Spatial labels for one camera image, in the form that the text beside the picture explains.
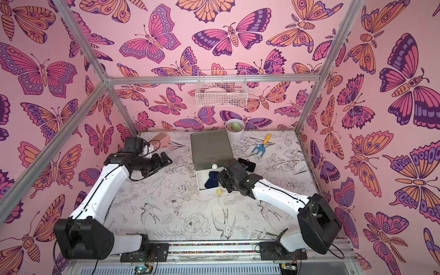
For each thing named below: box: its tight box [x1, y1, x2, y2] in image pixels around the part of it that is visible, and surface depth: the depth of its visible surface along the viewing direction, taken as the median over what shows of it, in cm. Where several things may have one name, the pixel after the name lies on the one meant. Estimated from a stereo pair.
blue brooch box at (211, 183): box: [204, 177, 219, 190], surface depth 87 cm
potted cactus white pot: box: [225, 118, 246, 142], surface depth 111 cm
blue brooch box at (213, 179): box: [204, 170, 219, 186], surface depth 87 cm
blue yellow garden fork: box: [251, 133, 273, 158], surface depth 115 cm
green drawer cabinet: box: [190, 129, 234, 191], surface depth 86 cm
